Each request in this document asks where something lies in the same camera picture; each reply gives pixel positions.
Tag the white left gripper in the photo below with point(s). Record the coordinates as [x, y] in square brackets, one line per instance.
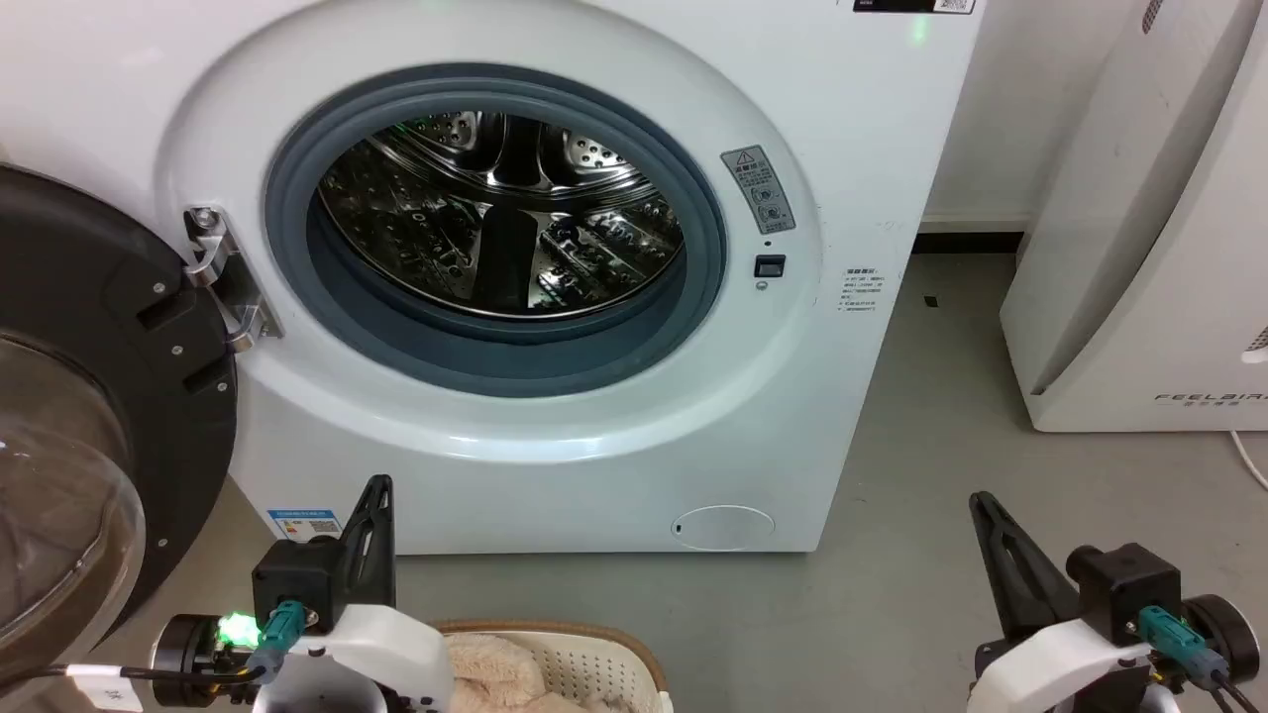
[386, 649]

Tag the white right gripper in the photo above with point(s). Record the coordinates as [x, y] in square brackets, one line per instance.
[1060, 663]

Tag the beige fluffy plush toy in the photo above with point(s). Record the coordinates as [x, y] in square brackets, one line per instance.
[490, 668]

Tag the metal washing machine door hinge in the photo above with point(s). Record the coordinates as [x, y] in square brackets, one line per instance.
[223, 267]

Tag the stainless steel washing machine drum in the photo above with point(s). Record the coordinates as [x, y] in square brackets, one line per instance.
[426, 213]

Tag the dark round washer door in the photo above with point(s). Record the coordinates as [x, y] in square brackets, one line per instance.
[94, 297]

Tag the blue energy label sticker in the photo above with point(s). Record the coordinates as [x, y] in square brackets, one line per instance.
[303, 524]

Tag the white front-load washing machine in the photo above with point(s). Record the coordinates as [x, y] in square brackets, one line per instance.
[555, 475]

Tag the grey rubber door gasket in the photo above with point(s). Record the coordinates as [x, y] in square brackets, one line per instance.
[495, 356]

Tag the white woven laundry basket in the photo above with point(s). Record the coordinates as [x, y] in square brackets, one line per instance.
[604, 663]

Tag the oval drain filter cover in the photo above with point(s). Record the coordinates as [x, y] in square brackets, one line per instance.
[723, 528]

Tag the white air purifier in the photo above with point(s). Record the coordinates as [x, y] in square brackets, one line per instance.
[1159, 297]

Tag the small text sticker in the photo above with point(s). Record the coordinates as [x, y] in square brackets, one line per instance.
[860, 289]

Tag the black baseboard strip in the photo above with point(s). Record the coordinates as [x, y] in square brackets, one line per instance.
[971, 244]

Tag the black door latch socket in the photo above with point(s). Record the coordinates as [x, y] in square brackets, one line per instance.
[770, 265]

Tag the grey warning sticker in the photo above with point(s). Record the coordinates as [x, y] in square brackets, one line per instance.
[759, 190]

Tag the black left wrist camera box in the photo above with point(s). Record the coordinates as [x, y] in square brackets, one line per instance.
[292, 579]

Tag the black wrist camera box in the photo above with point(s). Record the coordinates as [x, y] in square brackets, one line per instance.
[1129, 589]
[292, 579]

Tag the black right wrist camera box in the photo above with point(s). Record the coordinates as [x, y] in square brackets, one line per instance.
[1129, 589]

